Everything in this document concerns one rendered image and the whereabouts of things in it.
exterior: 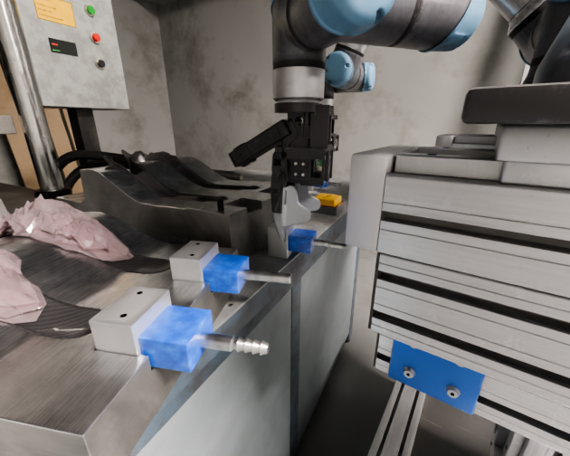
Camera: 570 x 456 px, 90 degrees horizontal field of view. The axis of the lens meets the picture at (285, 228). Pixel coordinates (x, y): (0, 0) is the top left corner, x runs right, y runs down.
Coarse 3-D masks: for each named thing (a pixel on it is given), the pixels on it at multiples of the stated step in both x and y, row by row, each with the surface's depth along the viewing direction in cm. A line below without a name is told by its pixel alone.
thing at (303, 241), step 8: (272, 224) 50; (272, 232) 48; (288, 232) 48; (296, 232) 50; (304, 232) 50; (312, 232) 50; (272, 240) 49; (288, 240) 48; (296, 240) 48; (304, 240) 47; (312, 240) 48; (320, 240) 49; (272, 248) 49; (280, 248) 49; (288, 248) 49; (296, 248) 48; (304, 248) 48; (312, 248) 49; (344, 248) 47; (280, 256) 49; (288, 256) 49
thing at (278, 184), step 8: (272, 168) 43; (272, 176) 43; (280, 176) 42; (272, 184) 43; (280, 184) 43; (272, 192) 43; (280, 192) 43; (272, 200) 44; (280, 200) 44; (272, 208) 44; (280, 208) 44
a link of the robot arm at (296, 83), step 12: (276, 72) 39; (288, 72) 38; (300, 72) 38; (312, 72) 38; (324, 72) 40; (276, 84) 40; (288, 84) 39; (300, 84) 38; (312, 84) 39; (324, 84) 41; (276, 96) 40; (288, 96) 39; (300, 96) 39; (312, 96) 39
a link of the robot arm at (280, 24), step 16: (272, 0) 37; (288, 0) 41; (272, 16) 38; (272, 32) 39; (288, 32) 35; (272, 48) 40; (288, 48) 37; (304, 48) 36; (288, 64) 38; (304, 64) 38; (320, 64) 39
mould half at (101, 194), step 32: (192, 160) 74; (96, 192) 57; (128, 192) 54; (192, 192) 60; (224, 192) 58; (256, 192) 57; (160, 224) 51; (192, 224) 47; (224, 224) 44; (256, 224) 50
